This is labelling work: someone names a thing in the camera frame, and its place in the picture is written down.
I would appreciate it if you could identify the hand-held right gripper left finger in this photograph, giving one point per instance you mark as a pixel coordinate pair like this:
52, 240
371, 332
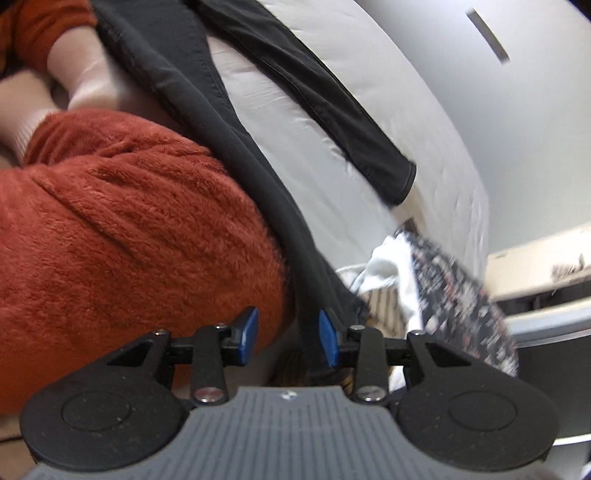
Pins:
247, 334

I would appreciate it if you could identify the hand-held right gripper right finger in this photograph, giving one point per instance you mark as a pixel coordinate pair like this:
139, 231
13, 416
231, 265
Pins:
328, 339

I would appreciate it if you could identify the black jeans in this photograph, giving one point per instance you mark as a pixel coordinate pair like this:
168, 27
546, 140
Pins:
194, 92

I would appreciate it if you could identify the person's left forearm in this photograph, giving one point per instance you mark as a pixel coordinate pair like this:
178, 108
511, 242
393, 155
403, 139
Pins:
83, 69

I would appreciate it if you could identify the striped garment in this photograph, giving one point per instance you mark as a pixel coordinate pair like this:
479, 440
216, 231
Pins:
383, 309

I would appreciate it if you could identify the white garment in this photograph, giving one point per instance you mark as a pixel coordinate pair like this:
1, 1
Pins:
383, 267

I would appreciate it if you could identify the dark floral garment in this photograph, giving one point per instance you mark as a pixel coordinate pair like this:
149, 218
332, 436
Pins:
461, 300

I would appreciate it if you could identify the person's orange fleece clothing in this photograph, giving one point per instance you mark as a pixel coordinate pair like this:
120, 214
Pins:
138, 230

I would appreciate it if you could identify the bed with white sheet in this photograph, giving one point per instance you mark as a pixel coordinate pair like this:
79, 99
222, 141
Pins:
295, 138

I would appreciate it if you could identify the grey wall switch panel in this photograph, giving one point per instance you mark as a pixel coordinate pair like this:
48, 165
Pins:
489, 37

